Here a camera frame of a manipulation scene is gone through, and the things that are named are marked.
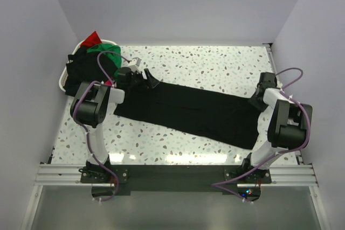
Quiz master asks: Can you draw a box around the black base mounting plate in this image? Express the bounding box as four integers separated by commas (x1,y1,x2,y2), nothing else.
80,164,271,197

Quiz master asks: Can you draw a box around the black t-shirt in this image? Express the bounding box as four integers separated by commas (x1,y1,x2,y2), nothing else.
114,82,261,150

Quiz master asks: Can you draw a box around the pink t-shirt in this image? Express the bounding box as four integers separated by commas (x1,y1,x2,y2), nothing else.
104,80,113,86

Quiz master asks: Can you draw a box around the black clothes pile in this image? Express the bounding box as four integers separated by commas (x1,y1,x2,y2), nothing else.
64,46,110,96

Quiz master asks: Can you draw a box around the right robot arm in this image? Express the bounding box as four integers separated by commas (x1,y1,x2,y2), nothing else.
240,72,313,183

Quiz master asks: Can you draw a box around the red t-shirt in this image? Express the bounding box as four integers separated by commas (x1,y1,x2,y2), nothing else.
80,31,102,48

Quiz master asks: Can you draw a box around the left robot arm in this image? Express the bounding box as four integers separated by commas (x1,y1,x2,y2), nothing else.
70,67,160,183

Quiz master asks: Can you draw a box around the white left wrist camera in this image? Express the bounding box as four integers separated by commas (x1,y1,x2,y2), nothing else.
128,58,141,73

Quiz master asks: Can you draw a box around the green t-shirt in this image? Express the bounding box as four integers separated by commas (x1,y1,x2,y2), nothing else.
87,43,122,80

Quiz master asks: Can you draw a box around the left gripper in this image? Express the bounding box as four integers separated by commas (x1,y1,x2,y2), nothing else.
127,69,158,92

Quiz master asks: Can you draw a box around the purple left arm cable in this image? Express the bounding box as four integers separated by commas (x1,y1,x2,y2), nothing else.
72,51,131,201

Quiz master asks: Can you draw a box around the right side aluminium rail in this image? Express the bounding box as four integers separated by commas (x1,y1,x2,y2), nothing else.
263,44,313,164

